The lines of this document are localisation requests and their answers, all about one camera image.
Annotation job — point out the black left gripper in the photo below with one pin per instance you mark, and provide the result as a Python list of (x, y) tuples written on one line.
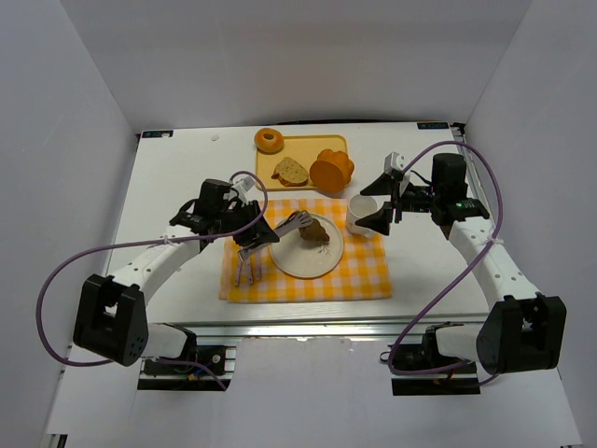
[(252, 221)]

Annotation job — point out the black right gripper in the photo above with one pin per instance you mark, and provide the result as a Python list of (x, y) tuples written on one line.
[(397, 201)]

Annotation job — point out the stainless steel tongs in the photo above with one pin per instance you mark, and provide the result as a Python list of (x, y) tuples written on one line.
[(297, 220)]

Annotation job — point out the dark brown croissant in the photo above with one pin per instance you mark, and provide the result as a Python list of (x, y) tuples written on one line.
[(314, 233)]

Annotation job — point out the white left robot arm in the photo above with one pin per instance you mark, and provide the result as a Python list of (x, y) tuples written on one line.
[(111, 320)]

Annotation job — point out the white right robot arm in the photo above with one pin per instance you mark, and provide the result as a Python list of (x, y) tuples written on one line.
[(524, 328)]

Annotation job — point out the seeded bread slice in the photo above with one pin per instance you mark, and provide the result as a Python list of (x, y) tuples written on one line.
[(290, 173)]

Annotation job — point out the white ceramic mug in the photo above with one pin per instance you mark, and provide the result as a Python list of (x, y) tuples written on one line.
[(358, 207)]

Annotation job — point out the pale green ceramic plate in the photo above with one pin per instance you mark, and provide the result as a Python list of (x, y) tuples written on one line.
[(307, 259)]

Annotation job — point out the large orange brioche loaf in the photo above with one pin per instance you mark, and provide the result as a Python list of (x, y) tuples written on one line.
[(332, 171)]

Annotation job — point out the yellow plastic tray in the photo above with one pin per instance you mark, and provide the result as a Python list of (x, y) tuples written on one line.
[(303, 149)]

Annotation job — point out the round bagel bun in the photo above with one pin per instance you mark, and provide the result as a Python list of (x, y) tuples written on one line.
[(269, 141)]

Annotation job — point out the white foam board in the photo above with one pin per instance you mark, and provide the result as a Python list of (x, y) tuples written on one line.
[(319, 393)]

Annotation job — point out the pink-handled knife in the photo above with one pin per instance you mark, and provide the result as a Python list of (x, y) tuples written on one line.
[(258, 266)]

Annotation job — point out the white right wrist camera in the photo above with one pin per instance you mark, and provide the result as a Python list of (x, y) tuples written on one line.
[(393, 168)]

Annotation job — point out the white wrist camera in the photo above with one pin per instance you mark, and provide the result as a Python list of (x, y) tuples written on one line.
[(393, 168), (240, 187)]

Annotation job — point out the pink-handled fork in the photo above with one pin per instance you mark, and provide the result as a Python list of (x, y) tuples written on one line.
[(238, 273)]

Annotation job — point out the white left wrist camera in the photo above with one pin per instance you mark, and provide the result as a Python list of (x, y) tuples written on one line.
[(240, 187)]

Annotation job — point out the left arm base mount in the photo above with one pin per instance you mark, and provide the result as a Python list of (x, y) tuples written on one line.
[(209, 368)]

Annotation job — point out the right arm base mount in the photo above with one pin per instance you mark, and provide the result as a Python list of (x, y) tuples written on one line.
[(425, 356)]

